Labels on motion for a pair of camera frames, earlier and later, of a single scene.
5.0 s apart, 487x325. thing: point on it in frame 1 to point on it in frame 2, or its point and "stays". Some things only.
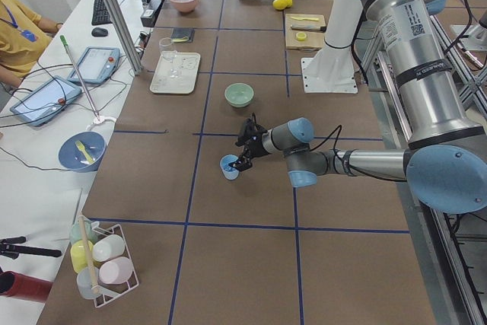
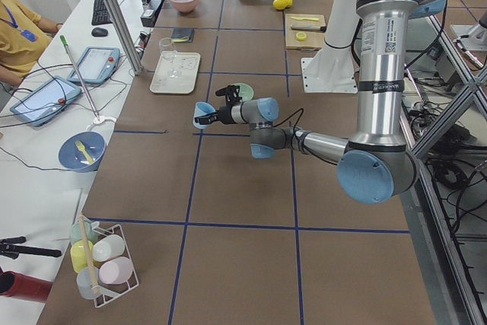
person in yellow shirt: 23,37 stays
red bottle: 14,284 stays
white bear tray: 176,73 stays
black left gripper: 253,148 to 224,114
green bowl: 239,94 stays
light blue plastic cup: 229,171 to 202,108
